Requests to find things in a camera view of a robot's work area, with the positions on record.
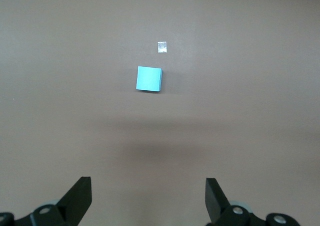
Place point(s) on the light blue foam block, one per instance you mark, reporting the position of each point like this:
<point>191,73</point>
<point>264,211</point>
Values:
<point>148,78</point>

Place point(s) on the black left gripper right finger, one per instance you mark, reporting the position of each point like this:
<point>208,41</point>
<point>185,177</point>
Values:
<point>220,206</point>

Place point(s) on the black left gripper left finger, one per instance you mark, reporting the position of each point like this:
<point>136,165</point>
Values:
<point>72,206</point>

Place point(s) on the small clear tape piece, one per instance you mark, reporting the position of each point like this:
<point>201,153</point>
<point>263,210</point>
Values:
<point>162,47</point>

